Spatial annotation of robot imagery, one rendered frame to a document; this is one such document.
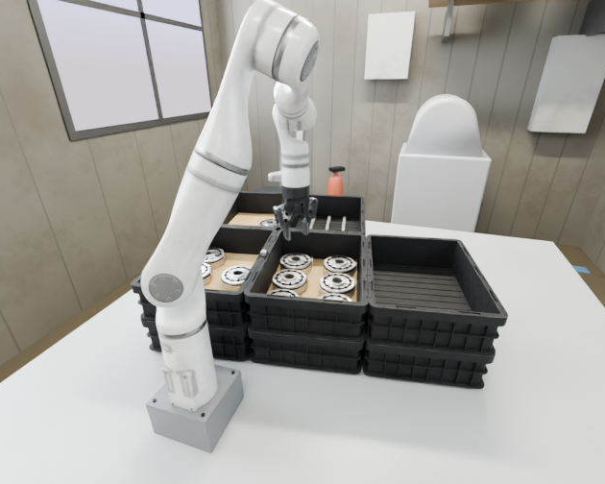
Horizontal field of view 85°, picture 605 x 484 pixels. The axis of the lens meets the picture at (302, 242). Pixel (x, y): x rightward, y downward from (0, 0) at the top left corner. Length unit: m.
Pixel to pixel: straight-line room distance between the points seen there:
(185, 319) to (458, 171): 2.31
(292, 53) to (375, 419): 0.75
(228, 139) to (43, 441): 0.76
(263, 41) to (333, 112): 2.97
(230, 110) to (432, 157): 2.22
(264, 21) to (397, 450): 0.81
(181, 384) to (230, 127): 0.49
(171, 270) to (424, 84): 3.04
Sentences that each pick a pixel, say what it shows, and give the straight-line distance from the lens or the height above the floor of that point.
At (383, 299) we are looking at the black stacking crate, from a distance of 0.98.
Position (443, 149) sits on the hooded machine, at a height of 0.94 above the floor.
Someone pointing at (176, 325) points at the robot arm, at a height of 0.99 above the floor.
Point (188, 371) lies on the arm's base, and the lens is 0.72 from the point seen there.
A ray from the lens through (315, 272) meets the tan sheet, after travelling 1.08.
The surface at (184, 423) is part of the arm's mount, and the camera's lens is 0.79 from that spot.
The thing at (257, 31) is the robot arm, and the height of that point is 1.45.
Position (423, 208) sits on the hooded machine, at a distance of 2.75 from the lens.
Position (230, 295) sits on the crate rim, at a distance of 0.82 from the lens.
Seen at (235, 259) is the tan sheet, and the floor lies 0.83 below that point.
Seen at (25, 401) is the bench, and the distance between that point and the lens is 1.11.
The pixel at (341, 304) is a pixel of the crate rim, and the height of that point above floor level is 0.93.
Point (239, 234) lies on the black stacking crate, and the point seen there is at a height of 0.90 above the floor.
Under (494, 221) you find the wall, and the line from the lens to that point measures 3.69.
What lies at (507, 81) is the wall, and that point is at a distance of 3.44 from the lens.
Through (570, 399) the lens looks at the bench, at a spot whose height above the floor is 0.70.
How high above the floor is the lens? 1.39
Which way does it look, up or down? 26 degrees down
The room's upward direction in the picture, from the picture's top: 1 degrees counter-clockwise
